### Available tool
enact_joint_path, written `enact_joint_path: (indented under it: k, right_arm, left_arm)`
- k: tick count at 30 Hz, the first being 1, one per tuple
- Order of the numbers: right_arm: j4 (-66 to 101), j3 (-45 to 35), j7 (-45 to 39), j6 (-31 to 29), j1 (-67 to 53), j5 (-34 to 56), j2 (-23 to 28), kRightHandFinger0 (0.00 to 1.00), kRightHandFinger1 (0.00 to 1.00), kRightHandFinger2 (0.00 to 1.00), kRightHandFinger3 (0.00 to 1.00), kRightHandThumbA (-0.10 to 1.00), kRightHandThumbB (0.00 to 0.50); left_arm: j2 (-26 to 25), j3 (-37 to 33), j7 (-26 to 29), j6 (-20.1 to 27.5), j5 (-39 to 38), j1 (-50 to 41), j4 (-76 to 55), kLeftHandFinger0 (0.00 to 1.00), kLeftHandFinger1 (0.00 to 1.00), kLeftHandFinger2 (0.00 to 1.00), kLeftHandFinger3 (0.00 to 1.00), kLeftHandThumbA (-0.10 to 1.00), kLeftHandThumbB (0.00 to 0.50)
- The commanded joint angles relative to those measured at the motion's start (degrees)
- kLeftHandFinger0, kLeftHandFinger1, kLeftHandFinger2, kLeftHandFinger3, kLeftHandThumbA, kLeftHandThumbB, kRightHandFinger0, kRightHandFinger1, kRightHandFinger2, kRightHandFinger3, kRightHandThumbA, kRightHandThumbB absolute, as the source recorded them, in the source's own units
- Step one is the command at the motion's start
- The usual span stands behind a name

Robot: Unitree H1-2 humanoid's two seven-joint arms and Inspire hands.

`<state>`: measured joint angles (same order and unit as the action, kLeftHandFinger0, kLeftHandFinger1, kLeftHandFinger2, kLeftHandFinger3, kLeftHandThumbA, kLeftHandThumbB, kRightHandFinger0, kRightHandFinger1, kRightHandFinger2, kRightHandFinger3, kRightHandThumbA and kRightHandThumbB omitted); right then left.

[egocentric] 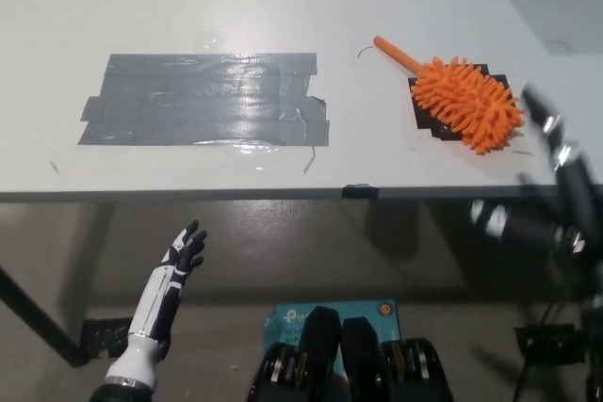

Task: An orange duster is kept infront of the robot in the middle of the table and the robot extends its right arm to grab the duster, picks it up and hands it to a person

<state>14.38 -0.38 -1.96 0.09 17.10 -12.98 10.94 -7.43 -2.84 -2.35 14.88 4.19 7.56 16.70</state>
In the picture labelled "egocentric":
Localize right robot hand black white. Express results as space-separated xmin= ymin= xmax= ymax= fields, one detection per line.
xmin=469 ymin=83 xmax=603 ymax=276

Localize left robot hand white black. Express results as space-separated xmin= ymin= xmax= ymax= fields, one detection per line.
xmin=105 ymin=219 xmax=208 ymax=388

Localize orange microfibre duster with handle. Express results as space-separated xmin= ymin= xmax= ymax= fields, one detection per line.
xmin=372 ymin=35 xmax=527 ymax=156

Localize black robot body blocks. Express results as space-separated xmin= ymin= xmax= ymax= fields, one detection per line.
xmin=247 ymin=306 xmax=456 ymax=402

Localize black metal table leg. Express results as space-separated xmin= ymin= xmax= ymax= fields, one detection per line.
xmin=0 ymin=263 xmax=89 ymax=368

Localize teal router cardboard box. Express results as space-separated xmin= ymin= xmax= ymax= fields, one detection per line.
xmin=262 ymin=299 xmax=404 ymax=375

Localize thin black cable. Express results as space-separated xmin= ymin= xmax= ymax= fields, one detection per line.
xmin=513 ymin=279 xmax=574 ymax=402

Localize grey duct tape patch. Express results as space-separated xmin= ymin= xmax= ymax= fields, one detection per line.
xmin=75 ymin=52 xmax=332 ymax=147

